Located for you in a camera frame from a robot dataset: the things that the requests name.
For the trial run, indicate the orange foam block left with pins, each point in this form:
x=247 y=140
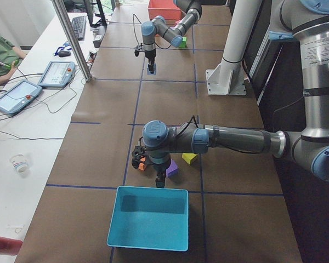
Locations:
x=142 y=165

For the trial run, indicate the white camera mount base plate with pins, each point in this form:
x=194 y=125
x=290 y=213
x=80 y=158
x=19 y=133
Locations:
x=225 y=79

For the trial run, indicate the black keyboard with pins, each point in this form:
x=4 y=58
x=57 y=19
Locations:
x=79 y=26

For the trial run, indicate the red plastic bin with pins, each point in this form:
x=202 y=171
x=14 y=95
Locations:
x=164 y=8

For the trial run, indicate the blue foam block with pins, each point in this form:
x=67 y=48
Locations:
x=151 y=69

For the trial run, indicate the person in green shirt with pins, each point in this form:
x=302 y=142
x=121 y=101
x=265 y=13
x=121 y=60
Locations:
x=11 y=56

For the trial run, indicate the teach pendant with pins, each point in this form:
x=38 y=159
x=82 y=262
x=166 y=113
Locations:
x=57 y=75
x=18 y=97

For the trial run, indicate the teal plastic bin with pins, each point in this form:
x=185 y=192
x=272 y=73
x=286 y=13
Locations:
x=150 y=218

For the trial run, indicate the aluminium frame post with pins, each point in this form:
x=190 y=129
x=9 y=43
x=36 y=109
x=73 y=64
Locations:
x=67 y=27

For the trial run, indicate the red object at edge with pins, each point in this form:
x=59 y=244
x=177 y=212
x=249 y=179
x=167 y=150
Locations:
x=9 y=246

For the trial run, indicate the far teach pendant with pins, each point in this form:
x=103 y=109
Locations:
x=57 y=75

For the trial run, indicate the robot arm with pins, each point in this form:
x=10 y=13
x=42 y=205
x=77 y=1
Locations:
x=173 y=35
x=303 y=21

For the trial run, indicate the paper cup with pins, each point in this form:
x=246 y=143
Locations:
x=19 y=163

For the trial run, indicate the purple foam block left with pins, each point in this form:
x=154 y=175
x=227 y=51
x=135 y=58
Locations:
x=172 y=169

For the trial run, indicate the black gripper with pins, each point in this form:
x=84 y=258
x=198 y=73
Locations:
x=159 y=168
x=149 y=55

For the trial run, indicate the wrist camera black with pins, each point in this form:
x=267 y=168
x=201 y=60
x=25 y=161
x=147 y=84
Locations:
x=138 y=49
x=138 y=154

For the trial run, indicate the green foam block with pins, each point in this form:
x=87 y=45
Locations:
x=183 y=43

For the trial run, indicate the near teach pendant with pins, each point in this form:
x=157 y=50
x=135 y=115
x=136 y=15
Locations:
x=18 y=97

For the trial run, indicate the yellow foam block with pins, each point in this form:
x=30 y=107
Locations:
x=190 y=158

